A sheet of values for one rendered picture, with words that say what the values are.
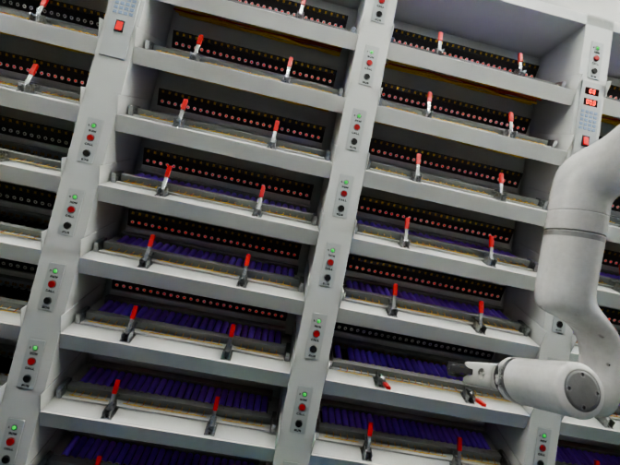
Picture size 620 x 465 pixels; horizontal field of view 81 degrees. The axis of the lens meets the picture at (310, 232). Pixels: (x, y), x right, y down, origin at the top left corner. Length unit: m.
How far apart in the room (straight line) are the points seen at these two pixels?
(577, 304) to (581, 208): 0.16
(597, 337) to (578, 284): 0.10
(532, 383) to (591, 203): 0.31
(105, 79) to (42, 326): 0.67
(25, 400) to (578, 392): 1.20
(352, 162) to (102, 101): 0.70
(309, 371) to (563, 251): 0.67
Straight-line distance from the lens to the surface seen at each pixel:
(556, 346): 1.33
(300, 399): 1.08
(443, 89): 1.48
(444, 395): 1.21
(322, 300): 1.03
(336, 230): 1.03
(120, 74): 1.21
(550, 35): 1.61
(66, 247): 1.15
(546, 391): 0.73
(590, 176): 0.76
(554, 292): 0.74
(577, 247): 0.74
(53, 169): 1.24
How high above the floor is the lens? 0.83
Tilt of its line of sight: 5 degrees up
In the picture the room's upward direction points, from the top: 11 degrees clockwise
